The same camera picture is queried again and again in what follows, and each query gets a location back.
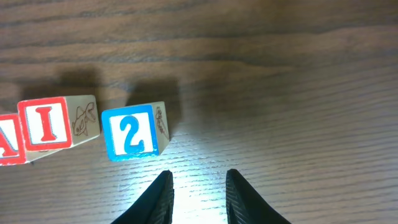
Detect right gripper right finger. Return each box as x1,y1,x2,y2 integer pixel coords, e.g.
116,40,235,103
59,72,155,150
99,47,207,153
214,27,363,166
226,169,290,224

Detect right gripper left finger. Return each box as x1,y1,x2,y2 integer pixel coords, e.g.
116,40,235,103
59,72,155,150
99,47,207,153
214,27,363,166
112,170,174,224

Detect blue number 2 block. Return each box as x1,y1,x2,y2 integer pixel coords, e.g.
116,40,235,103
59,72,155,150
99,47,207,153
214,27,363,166
101,101,170,161

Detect red letter I block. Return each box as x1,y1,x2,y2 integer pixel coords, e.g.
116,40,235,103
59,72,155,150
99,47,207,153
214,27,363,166
17,95,100,152

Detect red letter A block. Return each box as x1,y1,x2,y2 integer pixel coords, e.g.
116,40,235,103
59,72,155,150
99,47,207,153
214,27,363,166
0,113,62,167

